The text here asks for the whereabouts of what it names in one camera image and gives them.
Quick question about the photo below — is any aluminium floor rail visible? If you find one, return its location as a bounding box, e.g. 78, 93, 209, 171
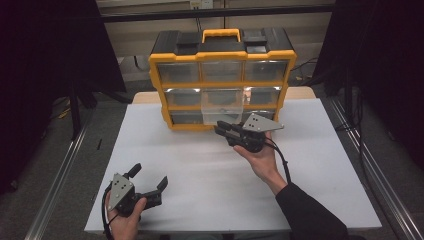
24, 116, 96, 240
329, 96, 424, 240

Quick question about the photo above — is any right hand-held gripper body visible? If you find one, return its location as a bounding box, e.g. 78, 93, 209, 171
227, 112, 285, 154

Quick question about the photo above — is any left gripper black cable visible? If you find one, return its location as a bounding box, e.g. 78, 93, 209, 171
101, 184, 118, 240

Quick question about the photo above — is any black floor cable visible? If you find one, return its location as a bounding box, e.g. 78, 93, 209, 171
289, 56, 319, 83

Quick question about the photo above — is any person's right hand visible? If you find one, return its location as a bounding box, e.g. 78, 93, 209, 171
232, 131, 288, 196

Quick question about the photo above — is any wall power outlet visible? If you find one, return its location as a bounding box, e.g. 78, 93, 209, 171
189, 0, 214, 10

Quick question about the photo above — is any black horizontal bar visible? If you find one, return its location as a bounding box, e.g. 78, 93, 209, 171
99, 3, 336, 24

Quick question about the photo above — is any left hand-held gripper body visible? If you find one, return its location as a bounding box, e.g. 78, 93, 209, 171
108, 172, 164, 218

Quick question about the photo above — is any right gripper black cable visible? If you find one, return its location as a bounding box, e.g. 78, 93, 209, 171
264, 136, 293, 184

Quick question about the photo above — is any black curtain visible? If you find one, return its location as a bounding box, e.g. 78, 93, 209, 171
0, 0, 127, 196
313, 0, 424, 171

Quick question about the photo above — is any clear plastic pulled drawer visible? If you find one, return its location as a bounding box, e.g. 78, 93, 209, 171
200, 87, 244, 126

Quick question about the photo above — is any person's left hand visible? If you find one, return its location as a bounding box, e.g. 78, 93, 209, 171
105, 194, 148, 240

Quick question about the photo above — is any yellow black drawer organizer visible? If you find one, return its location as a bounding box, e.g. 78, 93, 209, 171
148, 27, 298, 132

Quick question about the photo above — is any set of clear organizer bins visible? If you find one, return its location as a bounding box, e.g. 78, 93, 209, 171
156, 60, 290, 126

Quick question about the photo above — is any black metal stand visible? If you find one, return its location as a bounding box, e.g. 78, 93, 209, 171
68, 79, 83, 141

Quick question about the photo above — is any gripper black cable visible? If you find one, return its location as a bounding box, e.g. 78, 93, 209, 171
101, 184, 118, 240
264, 136, 293, 184

